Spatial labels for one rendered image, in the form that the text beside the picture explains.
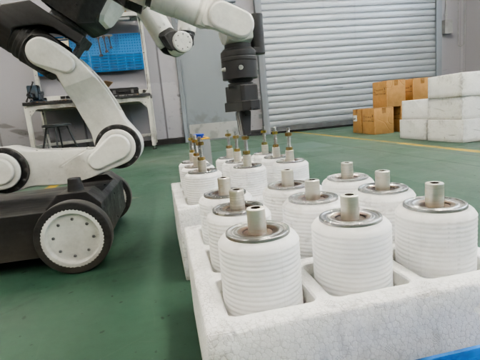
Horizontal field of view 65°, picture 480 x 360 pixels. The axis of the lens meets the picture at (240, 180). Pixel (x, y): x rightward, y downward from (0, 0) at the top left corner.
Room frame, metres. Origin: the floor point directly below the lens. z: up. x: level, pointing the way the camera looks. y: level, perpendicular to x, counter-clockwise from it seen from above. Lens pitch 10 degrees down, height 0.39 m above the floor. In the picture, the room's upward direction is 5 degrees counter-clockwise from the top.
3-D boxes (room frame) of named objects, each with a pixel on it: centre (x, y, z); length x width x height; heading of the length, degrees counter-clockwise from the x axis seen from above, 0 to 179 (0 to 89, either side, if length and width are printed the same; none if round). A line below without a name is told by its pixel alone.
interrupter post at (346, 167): (0.70, -0.20, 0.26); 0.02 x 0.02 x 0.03
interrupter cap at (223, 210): (0.54, 0.01, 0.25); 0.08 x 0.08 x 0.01
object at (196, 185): (0.96, 0.09, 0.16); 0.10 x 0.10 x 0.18
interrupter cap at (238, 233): (0.43, -0.02, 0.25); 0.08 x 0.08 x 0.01
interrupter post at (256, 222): (0.43, -0.02, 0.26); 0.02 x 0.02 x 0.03
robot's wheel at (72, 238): (1.00, 0.46, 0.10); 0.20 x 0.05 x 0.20; 99
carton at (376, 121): (4.53, -1.70, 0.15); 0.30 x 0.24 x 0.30; 8
